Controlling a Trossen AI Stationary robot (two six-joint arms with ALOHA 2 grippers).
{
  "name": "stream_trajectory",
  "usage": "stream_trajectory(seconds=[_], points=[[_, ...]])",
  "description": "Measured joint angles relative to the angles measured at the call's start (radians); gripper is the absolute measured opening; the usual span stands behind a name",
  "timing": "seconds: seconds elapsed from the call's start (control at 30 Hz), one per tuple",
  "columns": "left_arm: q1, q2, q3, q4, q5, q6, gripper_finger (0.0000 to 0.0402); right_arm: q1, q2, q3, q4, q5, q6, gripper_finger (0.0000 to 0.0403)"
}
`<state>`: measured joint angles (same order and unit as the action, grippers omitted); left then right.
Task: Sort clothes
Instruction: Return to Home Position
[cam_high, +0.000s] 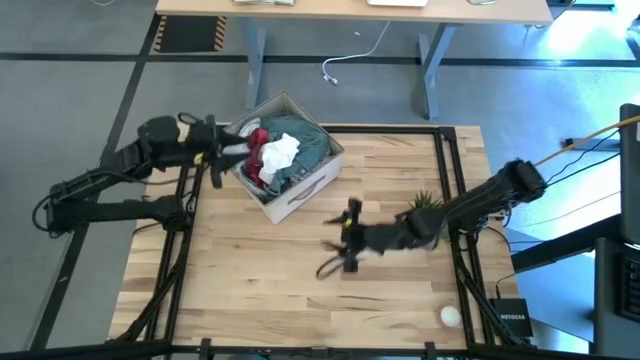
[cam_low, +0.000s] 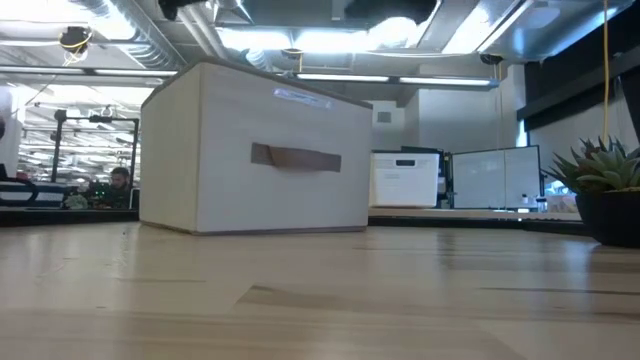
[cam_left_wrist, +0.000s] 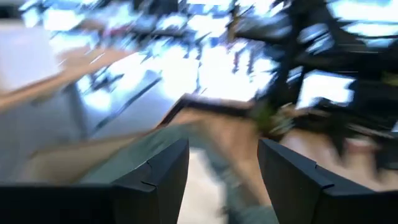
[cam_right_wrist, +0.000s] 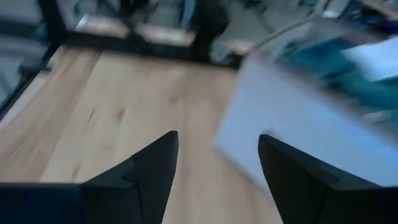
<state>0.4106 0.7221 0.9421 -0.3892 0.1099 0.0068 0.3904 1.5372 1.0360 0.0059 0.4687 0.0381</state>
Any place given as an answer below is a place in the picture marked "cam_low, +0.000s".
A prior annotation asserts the potted succulent plant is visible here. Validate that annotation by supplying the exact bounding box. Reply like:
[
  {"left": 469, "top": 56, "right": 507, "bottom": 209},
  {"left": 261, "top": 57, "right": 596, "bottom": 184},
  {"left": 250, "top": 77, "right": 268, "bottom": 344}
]
[{"left": 541, "top": 135, "right": 640, "bottom": 250}]

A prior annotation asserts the long ceiling light tube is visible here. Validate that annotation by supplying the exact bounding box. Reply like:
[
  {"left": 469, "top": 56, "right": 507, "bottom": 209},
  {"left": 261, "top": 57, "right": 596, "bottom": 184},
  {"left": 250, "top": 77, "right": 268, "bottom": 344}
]
[
  {"left": 0, "top": 66, "right": 179, "bottom": 79},
  {"left": 398, "top": 75, "right": 495, "bottom": 88},
  {"left": 294, "top": 73, "right": 392, "bottom": 84}
]

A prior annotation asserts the yellow cable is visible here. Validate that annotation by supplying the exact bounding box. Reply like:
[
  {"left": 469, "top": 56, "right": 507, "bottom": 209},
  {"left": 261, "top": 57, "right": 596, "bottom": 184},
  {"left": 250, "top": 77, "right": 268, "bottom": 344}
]
[{"left": 601, "top": 0, "right": 612, "bottom": 146}]

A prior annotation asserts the black metal stand frame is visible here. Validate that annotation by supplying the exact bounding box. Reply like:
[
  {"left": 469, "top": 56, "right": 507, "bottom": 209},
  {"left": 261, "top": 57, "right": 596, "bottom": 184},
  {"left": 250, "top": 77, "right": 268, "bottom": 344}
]
[{"left": 51, "top": 108, "right": 141, "bottom": 184}]

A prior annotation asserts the black metal table frame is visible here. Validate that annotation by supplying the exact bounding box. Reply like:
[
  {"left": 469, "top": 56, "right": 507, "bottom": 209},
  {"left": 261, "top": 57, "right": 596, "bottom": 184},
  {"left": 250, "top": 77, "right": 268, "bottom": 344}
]
[{"left": 0, "top": 208, "right": 592, "bottom": 237}]

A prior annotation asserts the white plastic bin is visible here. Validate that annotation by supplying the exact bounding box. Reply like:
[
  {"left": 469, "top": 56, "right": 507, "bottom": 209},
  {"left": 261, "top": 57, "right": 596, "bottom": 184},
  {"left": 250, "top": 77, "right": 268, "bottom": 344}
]
[{"left": 369, "top": 151, "right": 442, "bottom": 209}]

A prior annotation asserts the person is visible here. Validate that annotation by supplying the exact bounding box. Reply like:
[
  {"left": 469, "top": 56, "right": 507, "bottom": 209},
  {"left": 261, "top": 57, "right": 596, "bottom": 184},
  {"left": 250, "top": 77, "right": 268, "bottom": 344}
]
[{"left": 93, "top": 166, "right": 133, "bottom": 211}]

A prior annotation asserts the cardboard box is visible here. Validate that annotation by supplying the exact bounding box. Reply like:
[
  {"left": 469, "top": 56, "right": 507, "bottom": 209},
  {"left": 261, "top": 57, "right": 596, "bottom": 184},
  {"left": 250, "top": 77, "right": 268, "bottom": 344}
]
[{"left": 139, "top": 56, "right": 374, "bottom": 237}]

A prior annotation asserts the navy and white bin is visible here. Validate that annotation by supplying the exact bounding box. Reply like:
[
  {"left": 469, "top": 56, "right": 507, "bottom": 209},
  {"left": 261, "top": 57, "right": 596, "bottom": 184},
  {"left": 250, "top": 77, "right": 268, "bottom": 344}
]
[{"left": 0, "top": 181, "right": 67, "bottom": 209}]

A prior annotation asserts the white divider panel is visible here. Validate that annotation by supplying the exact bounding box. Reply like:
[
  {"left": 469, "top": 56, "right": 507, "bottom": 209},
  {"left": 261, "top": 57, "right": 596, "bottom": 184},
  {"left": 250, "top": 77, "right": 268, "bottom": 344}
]
[{"left": 449, "top": 145, "right": 544, "bottom": 211}]

